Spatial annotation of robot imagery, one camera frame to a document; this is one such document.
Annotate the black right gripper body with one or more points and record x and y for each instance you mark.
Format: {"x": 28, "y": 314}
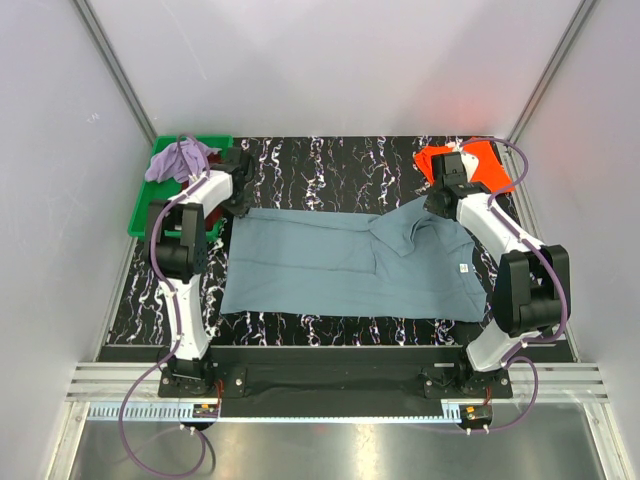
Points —
{"x": 430, "y": 204}

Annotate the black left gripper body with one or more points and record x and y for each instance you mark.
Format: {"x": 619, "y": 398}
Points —
{"x": 238, "y": 204}

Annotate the grey blue t shirt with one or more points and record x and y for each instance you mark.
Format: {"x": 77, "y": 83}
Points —
{"x": 406, "y": 263}

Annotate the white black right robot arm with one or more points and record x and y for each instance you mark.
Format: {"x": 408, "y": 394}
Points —
{"x": 530, "y": 303}

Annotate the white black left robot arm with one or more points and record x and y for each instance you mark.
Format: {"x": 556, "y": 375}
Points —
{"x": 177, "y": 249}

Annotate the dark red t shirt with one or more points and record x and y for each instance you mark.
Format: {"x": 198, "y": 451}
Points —
{"x": 214, "y": 157}

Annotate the folded orange t shirt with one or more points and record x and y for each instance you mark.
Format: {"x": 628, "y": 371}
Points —
{"x": 490, "y": 171}

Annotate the lilac t shirt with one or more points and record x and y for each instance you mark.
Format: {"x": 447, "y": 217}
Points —
{"x": 181, "y": 161}

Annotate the green plastic bin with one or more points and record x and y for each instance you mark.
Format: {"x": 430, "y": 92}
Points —
{"x": 164, "y": 190}

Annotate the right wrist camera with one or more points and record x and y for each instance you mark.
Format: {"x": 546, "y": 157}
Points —
{"x": 470, "y": 163}

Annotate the left corner frame post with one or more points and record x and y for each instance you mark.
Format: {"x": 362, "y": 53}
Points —
{"x": 108, "y": 55}

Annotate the corner frame post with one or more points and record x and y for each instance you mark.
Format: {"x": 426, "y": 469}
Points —
{"x": 568, "y": 39}
{"x": 108, "y": 55}

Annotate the right corner frame post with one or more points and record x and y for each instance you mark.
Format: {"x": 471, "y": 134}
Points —
{"x": 568, "y": 39}

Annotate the aluminium frame rail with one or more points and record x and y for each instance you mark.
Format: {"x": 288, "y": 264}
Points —
{"x": 548, "y": 382}

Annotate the white slotted cable duct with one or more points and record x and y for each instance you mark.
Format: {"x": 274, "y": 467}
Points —
{"x": 233, "y": 412}

